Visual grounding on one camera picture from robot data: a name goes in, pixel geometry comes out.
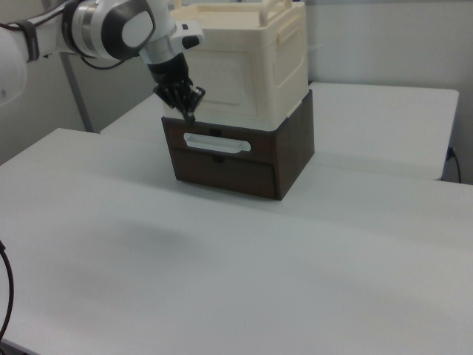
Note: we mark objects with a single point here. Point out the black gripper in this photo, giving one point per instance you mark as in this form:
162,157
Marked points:
170,75

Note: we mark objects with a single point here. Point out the cream cabinet door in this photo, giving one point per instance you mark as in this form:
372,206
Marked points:
229,81

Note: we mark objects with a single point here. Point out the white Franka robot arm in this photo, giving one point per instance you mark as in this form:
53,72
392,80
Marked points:
111,29

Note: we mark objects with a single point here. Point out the cream plastic cabinet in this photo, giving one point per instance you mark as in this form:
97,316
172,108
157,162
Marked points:
288,55

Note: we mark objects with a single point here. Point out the brown drawer front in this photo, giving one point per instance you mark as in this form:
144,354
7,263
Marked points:
225,174

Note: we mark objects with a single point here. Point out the dark brown drawer box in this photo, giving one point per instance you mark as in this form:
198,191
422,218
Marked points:
292,148

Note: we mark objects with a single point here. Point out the grey metal post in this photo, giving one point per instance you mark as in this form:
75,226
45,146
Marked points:
75,92

